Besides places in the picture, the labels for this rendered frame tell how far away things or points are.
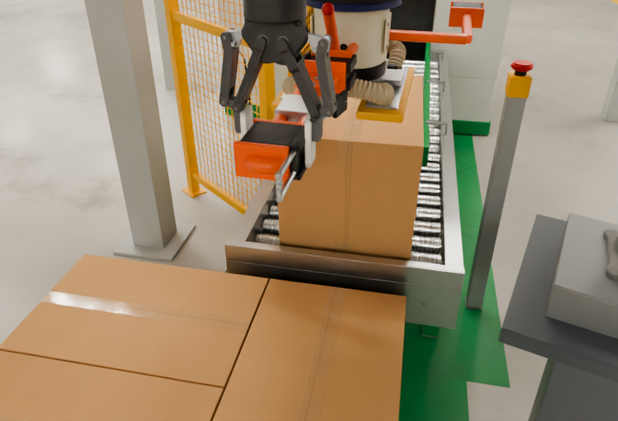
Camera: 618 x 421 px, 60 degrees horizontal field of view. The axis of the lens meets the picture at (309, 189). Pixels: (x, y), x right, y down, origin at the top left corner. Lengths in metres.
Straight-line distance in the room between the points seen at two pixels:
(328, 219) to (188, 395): 0.62
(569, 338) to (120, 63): 1.84
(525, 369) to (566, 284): 1.02
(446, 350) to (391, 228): 0.76
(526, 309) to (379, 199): 0.50
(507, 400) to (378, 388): 0.85
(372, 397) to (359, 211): 0.52
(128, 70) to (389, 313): 1.42
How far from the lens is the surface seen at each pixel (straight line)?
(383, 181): 1.49
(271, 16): 0.64
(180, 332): 1.47
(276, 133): 0.72
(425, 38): 1.30
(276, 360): 1.37
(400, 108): 1.18
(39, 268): 2.79
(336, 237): 1.61
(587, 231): 1.43
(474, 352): 2.22
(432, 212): 1.92
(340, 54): 1.07
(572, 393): 1.48
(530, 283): 1.35
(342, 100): 0.88
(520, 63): 1.90
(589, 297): 1.23
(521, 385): 2.16
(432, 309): 1.65
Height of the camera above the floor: 1.56
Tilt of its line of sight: 30 degrees down
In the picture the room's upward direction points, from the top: straight up
